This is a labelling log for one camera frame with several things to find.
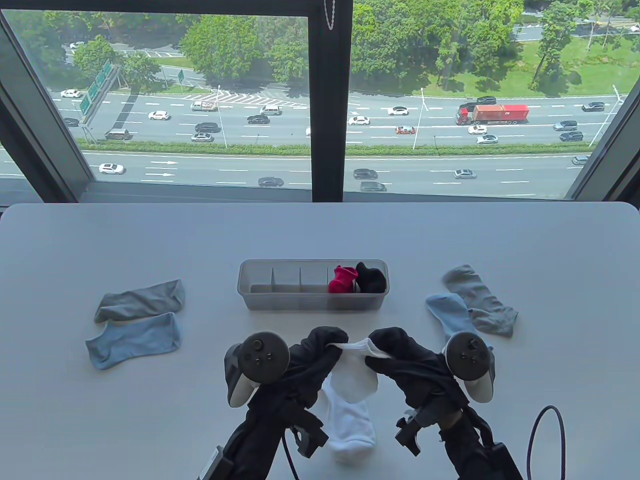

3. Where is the person's left hand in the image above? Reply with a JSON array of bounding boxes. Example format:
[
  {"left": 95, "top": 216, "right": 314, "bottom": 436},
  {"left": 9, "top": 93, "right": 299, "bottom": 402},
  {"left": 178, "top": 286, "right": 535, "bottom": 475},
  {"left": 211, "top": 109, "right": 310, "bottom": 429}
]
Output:
[{"left": 247, "top": 326, "right": 350, "bottom": 422}]

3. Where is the person's right hand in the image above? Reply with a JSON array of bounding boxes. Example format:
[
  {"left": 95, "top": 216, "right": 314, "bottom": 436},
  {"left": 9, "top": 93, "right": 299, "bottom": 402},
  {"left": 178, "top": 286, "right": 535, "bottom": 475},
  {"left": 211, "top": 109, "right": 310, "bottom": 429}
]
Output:
[{"left": 365, "top": 327, "right": 472, "bottom": 417}]

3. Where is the grey hand controller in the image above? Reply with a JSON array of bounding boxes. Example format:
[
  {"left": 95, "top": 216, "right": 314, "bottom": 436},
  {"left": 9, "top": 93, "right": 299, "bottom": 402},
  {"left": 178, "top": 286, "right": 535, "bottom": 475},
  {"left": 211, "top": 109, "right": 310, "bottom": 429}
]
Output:
[
  {"left": 441, "top": 331, "right": 497, "bottom": 404},
  {"left": 223, "top": 331, "right": 291, "bottom": 408}
]

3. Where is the white sock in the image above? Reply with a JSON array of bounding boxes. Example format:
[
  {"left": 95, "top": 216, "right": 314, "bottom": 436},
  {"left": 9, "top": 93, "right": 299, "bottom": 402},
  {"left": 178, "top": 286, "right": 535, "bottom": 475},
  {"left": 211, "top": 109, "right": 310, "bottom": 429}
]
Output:
[
  {"left": 320, "top": 377, "right": 377, "bottom": 464},
  {"left": 327, "top": 337, "right": 394, "bottom": 405}
]

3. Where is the light blue sock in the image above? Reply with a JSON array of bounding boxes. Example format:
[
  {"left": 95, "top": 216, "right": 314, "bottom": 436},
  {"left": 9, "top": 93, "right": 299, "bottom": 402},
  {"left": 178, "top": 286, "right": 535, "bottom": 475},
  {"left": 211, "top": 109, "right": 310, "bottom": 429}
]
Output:
[
  {"left": 425, "top": 293, "right": 496, "bottom": 351},
  {"left": 85, "top": 312, "right": 182, "bottom": 371}
]

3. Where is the grey sock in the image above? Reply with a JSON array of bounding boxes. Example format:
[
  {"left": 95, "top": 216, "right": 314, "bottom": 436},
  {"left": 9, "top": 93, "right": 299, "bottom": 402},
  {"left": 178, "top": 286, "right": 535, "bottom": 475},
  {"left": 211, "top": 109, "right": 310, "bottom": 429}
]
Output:
[
  {"left": 442, "top": 264, "right": 520, "bottom": 338},
  {"left": 94, "top": 279, "right": 186, "bottom": 325}
]

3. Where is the black sock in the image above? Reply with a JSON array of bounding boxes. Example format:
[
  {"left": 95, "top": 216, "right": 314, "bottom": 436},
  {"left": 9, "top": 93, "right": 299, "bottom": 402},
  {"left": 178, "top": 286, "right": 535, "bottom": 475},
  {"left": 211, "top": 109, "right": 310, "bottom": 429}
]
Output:
[
  {"left": 356, "top": 265, "right": 387, "bottom": 294},
  {"left": 355, "top": 261, "right": 387, "bottom": 294}
]

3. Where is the black right forearm module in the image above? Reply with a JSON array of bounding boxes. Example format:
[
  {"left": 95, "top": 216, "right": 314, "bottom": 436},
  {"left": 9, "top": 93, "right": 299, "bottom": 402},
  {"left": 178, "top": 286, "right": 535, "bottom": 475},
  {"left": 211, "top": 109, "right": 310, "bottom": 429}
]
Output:
[{"left": 480, "top": 442, "right": 523, "bottom": 480}]

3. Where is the black left forearm module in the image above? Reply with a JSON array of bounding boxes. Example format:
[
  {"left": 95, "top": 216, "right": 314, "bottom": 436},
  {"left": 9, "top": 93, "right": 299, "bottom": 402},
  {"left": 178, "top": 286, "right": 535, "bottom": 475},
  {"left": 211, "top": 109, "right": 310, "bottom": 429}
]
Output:
[{"left": 197, "top": 445, "right": 236, "bottom": 480}]

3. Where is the clear plastic divided organizer box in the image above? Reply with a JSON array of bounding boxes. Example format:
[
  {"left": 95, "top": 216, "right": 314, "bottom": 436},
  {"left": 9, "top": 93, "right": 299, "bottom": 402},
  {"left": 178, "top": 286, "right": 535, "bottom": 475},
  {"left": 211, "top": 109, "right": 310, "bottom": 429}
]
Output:
[{"left": 237, "top": 258, "right": 390, "bottom": 312}]

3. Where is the green road sign gantry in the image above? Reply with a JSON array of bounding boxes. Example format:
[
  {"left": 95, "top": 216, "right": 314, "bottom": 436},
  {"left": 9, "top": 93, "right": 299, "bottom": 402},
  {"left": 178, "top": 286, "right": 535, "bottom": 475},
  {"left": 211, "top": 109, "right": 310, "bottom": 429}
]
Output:
[{"left": 77, "top": 60, "right": 123, "bottom": 146}]

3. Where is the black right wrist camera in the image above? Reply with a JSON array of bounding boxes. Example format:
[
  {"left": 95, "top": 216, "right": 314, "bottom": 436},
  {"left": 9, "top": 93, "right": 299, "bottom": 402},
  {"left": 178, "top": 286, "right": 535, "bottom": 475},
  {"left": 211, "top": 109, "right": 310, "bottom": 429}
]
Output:
[{"left": 395, "top": 410, "right": 427, "bottom": 457}]

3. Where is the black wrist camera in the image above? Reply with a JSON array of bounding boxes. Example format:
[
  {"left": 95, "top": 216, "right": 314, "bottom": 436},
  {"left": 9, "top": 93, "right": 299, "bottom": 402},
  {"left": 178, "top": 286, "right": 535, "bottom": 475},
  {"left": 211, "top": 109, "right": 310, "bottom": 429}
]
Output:
[
  {"left": 395, "top": 410, "right": 427, "bottom": 457},
  {"left": 290, "top": 417, "right": 330, "bottom": 458}
]

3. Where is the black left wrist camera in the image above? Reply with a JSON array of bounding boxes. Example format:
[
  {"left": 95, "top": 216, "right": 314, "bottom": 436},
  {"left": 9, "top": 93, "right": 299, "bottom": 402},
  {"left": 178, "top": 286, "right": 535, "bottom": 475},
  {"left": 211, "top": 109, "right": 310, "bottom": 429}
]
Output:
[{"left": 290, "top": 417, "right": 330, "bottom": 458}]

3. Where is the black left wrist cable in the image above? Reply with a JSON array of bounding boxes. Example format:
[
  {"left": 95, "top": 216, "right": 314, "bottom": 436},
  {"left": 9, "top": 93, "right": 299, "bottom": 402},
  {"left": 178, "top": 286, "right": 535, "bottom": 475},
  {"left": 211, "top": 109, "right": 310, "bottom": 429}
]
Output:
[{"left": 281, "top": 435, "right": 301, "bottom": 480}]

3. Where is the dark window frame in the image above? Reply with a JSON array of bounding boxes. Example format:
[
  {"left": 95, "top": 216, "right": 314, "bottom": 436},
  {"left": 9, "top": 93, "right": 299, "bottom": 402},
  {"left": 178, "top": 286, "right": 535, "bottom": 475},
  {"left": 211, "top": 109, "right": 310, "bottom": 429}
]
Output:
[{"left": 0, "top": 0, "right": 640, "bottom": 203}]

